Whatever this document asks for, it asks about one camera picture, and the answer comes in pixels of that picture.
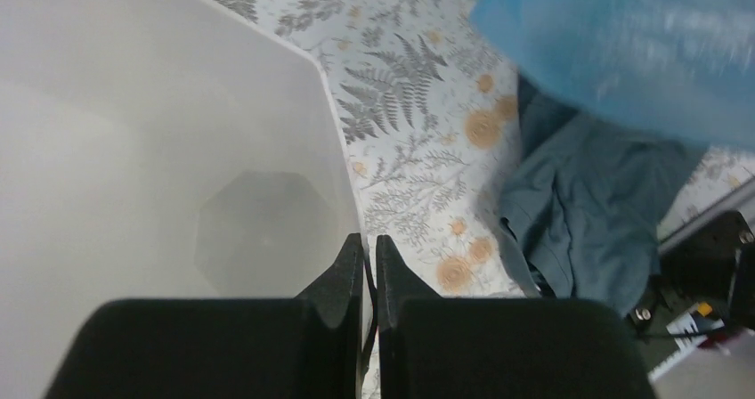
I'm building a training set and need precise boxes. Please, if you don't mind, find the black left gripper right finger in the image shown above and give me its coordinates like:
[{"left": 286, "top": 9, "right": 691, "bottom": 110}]
[{"left": 375, "top": 235, "right": 654, "bottom": 398}]

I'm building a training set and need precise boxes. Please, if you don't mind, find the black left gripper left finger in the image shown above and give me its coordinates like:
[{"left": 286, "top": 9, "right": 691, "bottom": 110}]
[{"left": 46, "top": 233, "right": 365, "bottom": 398}]

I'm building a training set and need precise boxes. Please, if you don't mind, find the white paper trash bin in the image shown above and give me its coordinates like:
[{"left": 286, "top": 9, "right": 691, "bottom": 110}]
[{"left": 1, "top": 0, "right": 362, "bottom": 398}]

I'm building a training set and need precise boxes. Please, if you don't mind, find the blue plastic trash bag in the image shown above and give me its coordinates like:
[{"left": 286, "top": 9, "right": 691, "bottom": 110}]
[{"left": 469, "top": 0, "right": 754, "bottom": 151}]

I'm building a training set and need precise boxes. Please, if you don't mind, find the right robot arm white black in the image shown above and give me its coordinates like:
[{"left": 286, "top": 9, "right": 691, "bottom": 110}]
[{"left": 626, "top": 210, "right": 754, "bottom": 343}]

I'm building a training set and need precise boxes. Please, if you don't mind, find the grey-blue crumpled cloth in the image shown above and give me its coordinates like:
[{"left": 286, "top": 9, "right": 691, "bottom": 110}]
[{"left": 497, "top": 77, "right": 706, "bottom": 316}]

